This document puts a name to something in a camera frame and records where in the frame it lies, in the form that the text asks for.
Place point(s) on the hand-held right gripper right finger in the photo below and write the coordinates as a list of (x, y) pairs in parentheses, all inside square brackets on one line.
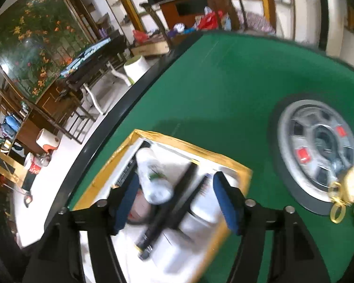
[(228, 203)]

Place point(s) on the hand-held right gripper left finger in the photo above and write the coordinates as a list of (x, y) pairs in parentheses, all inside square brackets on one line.
[(126, 206)]

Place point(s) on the white bottle with printed label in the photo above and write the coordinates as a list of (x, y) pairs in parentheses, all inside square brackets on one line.
[(153, 182)]

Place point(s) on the long black marker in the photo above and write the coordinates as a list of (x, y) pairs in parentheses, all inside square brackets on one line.
[(168, 209)]

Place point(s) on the box with yellow taped edges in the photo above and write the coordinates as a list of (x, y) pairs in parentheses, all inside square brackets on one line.
[(85, 197)]

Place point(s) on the black electrical tape roll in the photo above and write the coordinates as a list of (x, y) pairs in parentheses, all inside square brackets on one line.
[(137, 212)]

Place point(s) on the white rectangular jug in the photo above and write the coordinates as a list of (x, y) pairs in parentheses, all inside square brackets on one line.
[(203, 209)]

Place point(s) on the round wheel print mat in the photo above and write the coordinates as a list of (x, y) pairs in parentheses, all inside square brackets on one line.
[(286, 141)]

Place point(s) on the white orange jug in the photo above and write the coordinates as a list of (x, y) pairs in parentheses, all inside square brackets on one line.
[(47, 140)]

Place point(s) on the wooden sideboard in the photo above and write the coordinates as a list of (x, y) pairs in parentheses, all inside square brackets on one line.
[(53, 100)]

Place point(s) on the white bin green rim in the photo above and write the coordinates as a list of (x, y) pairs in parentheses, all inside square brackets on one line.
[(135, 66)]

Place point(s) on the blue patterned tray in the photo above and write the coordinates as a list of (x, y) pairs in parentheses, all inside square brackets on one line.
[(85, 54)]

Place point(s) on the black side table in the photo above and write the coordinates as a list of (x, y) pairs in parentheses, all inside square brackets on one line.
[(106, 50)]

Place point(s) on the cardboard box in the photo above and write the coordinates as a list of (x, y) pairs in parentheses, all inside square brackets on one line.
[(150, 48)]

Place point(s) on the red plastic bag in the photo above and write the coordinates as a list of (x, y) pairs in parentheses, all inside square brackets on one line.
[(209, 20), (140, 35)]

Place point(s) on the blue white cloth pile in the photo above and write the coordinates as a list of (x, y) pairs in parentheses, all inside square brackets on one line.
[(181, 30)]

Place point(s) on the patterned cushion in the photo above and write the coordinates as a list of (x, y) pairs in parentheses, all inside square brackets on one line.
[(256, 20)]

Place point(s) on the dark wooden chair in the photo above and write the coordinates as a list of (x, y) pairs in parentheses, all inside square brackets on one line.
[(155, 20)]

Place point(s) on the dark wooden chair tan slat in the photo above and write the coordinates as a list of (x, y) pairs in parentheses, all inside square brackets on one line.
[(240, 8)]

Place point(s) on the wooden television cabinet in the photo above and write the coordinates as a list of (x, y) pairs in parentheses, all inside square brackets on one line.
[(169, 14)]

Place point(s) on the dark metal chair frame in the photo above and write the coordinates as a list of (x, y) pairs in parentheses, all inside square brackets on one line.
[(76, 121)]

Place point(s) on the white folding frame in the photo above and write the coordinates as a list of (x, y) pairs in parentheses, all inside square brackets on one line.
[(93, 95)]

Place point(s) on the flower wall painting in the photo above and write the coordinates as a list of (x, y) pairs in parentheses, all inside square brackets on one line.
[(32, 35)]

